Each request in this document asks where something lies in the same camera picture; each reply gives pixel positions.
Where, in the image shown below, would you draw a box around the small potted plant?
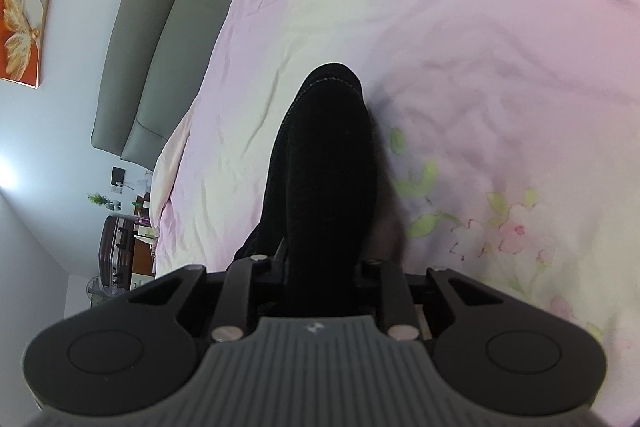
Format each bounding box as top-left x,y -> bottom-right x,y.
87,192 -> 122,213

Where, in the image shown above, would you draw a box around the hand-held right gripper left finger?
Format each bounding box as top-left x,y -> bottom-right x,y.
127,253 -> 288,340

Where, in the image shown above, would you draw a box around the dark red suitcase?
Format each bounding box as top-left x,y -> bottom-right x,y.
98,214 -> 139,296

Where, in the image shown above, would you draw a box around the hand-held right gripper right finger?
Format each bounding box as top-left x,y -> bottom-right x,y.
354,258 -> 506,341

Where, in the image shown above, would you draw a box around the wooden nightstand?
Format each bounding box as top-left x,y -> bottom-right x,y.
131,193 -> 159,281

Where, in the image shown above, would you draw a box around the pink floral blanket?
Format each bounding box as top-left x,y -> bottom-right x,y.
149,0 -> 640,360

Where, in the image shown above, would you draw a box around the black pants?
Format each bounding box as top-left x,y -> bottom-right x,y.
232,63 -> 379,333

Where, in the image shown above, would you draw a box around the grey padded headboard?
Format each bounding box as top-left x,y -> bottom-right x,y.
90,0 -> 282,174

